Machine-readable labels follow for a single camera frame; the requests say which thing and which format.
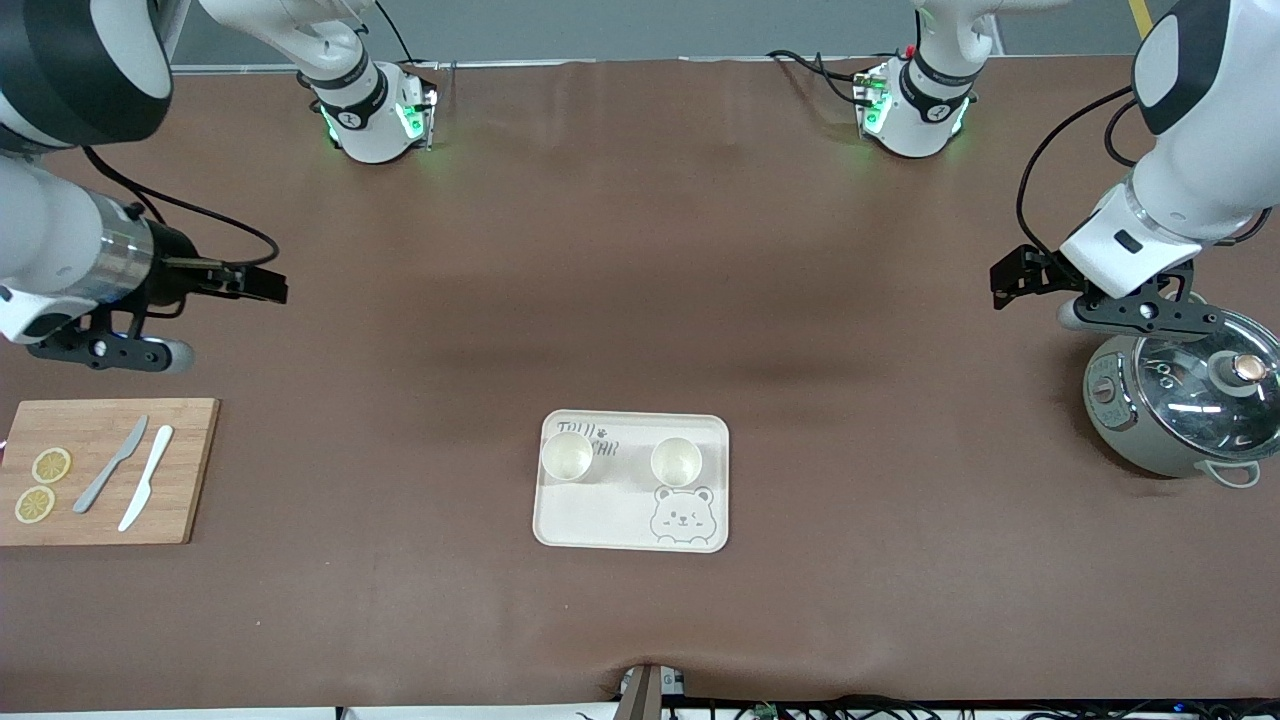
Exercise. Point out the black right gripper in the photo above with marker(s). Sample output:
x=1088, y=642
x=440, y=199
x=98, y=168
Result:
x=176, y=268

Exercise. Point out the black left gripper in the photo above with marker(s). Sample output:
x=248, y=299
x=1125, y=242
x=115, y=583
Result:
x=1040, y=268

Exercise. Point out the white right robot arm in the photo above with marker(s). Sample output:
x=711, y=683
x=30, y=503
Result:
x=50, y=230

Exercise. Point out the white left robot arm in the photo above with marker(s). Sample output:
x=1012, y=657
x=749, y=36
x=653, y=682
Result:
x=1200, y=180

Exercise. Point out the cream bear print tray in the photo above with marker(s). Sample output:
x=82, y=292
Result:
x=610, y=520

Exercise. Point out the grey-green cooking pot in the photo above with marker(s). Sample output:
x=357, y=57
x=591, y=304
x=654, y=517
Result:
x=1125, y=420

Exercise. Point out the grey plastic knife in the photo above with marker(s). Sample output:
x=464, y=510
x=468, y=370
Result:
x=128, y=442

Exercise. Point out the white plastic knife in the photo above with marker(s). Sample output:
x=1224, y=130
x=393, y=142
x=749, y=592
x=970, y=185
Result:
x=150, y=470

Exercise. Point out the glass pot lid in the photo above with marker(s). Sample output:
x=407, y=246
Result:
x=1200, y=420

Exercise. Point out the yellow lemon slice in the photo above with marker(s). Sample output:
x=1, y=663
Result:
x=51, y=465
x=35, y=504

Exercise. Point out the bamboo cutting board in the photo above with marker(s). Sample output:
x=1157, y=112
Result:
x=100, y=520

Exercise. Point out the brown table cover mat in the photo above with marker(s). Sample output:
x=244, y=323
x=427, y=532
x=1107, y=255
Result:
x=600, y=620

